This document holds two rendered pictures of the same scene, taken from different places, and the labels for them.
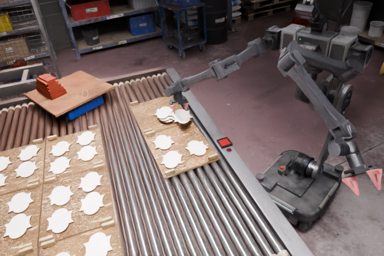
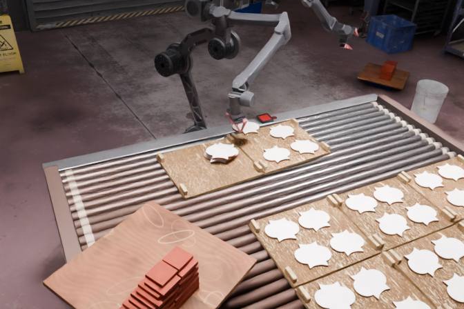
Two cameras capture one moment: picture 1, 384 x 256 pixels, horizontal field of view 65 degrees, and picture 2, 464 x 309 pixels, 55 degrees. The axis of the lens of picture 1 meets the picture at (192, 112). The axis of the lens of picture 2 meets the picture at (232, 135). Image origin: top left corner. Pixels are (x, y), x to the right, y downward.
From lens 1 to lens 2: 2.87 m
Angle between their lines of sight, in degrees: 80
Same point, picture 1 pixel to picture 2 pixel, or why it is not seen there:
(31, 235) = (449, 232)
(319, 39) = not seen: outside the picture
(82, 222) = (412, 198)
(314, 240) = not seen: hidden behind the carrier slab
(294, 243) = (363, 99)
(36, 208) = (420, 242)
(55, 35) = not seen: outside the picture
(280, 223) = (350, 101)
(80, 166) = (338, 221)
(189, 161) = (302, 136)
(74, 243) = (435, 198)
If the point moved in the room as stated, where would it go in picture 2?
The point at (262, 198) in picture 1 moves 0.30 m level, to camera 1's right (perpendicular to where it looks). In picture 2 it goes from (330, 106) to (315, 84)
